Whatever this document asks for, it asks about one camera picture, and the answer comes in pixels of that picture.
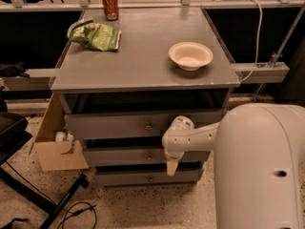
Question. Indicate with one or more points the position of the grey bottom drawer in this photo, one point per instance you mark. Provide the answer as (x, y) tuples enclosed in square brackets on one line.
[(141, 177)]

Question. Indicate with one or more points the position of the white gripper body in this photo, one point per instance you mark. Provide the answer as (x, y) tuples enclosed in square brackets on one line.
[(174, 156)]

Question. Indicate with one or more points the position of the orange soda can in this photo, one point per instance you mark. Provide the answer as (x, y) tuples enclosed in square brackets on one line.
[(110, 8)]

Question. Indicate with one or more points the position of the cardboard box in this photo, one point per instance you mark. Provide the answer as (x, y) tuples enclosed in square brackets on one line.
[(57, 155)]

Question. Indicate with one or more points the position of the grey drawer cabinet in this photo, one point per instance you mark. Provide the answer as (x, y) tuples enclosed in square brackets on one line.
[(140, 77)]

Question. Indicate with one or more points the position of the metal rail beam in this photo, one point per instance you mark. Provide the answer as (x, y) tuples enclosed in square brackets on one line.
[(251, 73)]

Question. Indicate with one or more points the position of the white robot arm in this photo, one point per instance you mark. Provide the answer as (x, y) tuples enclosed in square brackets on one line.
[(256, 152)]

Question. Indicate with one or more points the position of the white bottle in box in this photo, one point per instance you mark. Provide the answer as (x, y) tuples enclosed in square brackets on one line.
[(60, 136)]

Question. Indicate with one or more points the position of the green chip bag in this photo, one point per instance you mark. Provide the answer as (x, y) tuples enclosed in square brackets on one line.
[(95, 36)]

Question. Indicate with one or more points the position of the white paper bowl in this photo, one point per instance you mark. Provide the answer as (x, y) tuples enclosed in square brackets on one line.
[(190, 56)]

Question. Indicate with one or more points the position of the grey drawer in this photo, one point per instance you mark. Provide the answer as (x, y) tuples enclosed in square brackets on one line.
[(116, 156), (134, 124), (141, 177)]

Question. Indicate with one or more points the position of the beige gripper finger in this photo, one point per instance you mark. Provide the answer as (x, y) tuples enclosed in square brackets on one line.
[(171, 167)]

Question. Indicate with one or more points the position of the grey top drawer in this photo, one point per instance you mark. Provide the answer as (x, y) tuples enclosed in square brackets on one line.
[(134, 124)]

